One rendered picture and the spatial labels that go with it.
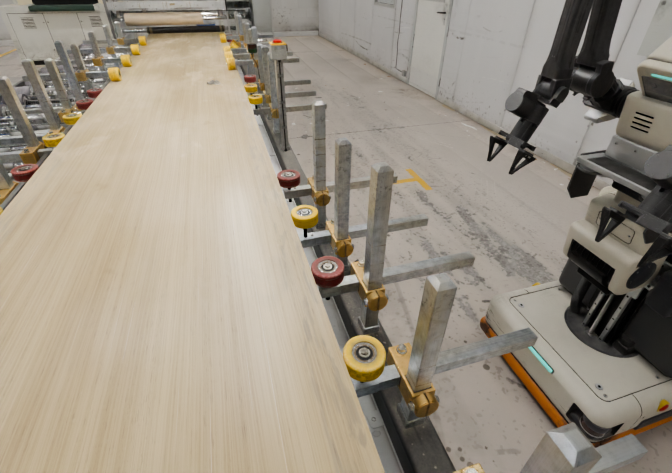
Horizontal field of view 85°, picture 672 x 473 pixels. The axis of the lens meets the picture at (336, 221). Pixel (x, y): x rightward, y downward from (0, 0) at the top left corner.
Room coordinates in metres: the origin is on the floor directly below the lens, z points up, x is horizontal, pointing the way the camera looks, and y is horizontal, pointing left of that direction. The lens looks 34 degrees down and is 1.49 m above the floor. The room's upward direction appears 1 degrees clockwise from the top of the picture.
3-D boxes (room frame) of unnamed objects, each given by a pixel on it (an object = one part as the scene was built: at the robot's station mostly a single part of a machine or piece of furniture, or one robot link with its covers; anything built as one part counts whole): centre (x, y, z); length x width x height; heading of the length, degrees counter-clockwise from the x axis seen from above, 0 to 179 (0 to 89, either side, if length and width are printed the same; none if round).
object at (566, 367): (1.01, -1.11, 0.16); 0.67 x 0.64 x 0.25; 107
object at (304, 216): (0.90, 0.09, 0.85); 0.08 x 0.08 x 0.11
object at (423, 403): (0.44, -0.16, 0.80); 0.14 x 0.06 x 0.05; 17
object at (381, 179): (0.65, -0.09, 0.94); 0.04 x 0.04 x 0.48; 17
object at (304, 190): (1.20, -0.02, 0.83); 0.43 x 0.03 x 0.04; 107
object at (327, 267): (0.66, 0.02, 0.85); 0.08 x 0.08 x 0.11
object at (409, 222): (0.96, -0.10, 0.80); 0.43 x 0.03 x 0.04; 107
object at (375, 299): (0.68, -0.08, 0.83); 0.14 x 0.06 x 0.05; 17
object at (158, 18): (4.65, 1.72, 1.05); 1.43 x 0.12 x 0.12; 107
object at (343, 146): (0.89, -0.02, 0.90); 0.04 x 0.04 x 0.48; 17
